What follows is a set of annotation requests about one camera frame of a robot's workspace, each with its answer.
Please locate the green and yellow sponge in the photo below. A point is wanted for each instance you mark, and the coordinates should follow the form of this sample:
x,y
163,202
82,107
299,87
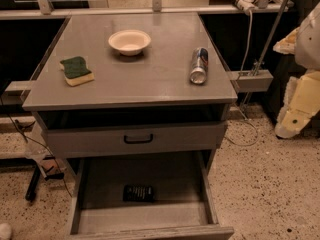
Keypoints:
x,y
76,71

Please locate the black drawer handle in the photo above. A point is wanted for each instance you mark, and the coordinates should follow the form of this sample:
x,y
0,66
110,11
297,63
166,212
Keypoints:
x,y
131,140

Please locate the white paper bowl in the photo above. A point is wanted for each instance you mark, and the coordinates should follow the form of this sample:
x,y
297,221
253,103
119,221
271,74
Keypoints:
x,y
129,42

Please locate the grey side bracket block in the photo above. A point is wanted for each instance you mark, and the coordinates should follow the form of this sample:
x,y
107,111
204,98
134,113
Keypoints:
x,y
249,83

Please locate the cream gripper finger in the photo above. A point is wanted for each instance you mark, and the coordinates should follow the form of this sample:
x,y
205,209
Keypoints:
x,y
301,104

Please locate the metal diagonal rod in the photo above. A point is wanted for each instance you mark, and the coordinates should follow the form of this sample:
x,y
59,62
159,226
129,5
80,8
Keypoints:
x,y
263,4

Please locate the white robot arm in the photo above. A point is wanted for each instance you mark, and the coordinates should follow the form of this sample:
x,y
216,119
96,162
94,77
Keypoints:
x,y
304,42

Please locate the closed grey top drawer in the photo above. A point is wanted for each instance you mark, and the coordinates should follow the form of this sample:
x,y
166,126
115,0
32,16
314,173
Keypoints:
x,y
108,141

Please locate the silver blue drink can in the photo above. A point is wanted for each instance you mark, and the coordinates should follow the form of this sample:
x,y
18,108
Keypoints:
x,y
199,66

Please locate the grey drawer cabinet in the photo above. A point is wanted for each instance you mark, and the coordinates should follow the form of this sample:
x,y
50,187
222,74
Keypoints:
x,y
150,88

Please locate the white object at floor corner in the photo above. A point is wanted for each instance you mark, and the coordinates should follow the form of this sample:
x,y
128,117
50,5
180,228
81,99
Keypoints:
x,y
5,231

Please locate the black clamp tool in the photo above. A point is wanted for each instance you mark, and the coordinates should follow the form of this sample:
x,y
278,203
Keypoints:
x,y
48,169

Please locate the open grey middle drawer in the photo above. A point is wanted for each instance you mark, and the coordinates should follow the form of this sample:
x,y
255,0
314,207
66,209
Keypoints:
x,y
183,208

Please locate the dark rxbar chocolate bar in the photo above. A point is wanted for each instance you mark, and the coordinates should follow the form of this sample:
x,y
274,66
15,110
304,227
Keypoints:
x,y
138,193

